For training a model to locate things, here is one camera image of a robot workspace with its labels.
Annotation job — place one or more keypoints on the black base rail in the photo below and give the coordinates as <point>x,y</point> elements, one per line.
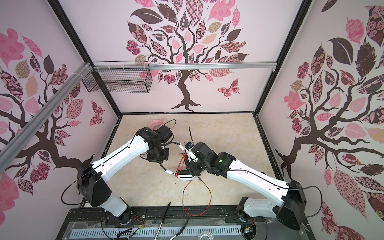
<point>173,220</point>

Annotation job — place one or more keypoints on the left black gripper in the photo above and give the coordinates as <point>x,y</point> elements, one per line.
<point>164,157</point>

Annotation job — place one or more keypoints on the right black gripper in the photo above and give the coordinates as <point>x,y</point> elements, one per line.
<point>192,168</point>

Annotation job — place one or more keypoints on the white black headphones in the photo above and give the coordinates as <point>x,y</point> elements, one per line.
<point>182,175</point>

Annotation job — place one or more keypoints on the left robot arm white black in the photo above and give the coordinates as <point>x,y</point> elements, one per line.
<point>92,178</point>

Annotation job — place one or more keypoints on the left aluminium rail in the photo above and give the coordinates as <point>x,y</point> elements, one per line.
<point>13,148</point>

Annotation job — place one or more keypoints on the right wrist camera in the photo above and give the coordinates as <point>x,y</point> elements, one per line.
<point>191,157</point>

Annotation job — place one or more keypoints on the aluminium rail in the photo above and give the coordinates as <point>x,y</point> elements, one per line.
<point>199,66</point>
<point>13,148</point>

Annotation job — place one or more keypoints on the pink headphones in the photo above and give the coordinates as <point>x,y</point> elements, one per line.
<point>156,124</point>

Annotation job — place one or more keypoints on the white slotted cable duct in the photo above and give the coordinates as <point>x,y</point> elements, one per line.
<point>149,233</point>

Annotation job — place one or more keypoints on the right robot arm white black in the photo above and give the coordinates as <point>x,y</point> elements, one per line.
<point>283,201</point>

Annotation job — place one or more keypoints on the back aluminium rail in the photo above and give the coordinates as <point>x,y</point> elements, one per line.
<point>199,66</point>

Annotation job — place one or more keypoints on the black wire basket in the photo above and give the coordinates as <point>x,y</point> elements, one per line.
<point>119,77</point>

